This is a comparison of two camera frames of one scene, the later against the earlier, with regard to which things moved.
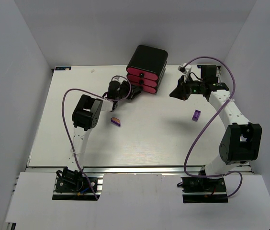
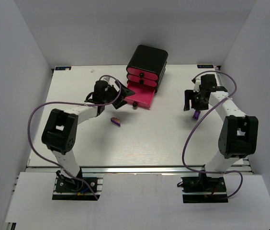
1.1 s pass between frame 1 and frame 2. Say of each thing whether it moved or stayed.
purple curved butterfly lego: stayed
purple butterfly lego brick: stayed
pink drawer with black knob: stayed
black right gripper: moved
